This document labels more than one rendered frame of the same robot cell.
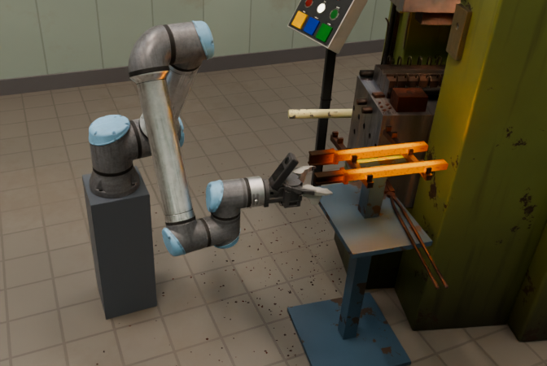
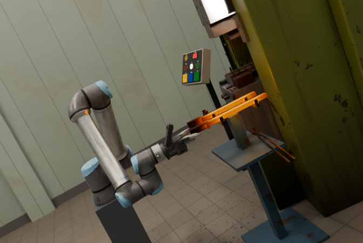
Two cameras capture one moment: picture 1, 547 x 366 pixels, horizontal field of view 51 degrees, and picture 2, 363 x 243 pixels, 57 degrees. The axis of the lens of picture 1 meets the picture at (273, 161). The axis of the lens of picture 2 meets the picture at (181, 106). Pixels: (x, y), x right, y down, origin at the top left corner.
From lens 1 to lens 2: 64 cm
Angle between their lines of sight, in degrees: 21
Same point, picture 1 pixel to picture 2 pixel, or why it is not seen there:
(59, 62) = not seen: hidden behind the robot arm
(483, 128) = (280, 67)
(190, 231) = (128, 188)
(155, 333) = not seen: outside the picture
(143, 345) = not seen: outside the picture
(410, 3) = (216, 31)
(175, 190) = (112, 168)
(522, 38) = (268, 9)
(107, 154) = (93, 178)
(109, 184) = (101, 196)
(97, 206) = (99, 210)
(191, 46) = (96, 93)
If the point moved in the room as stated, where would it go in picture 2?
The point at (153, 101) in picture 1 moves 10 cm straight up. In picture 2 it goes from (85, 126) to (75, 109)
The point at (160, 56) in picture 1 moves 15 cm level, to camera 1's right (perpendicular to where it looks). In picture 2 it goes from (80, 103) to (106, 92)
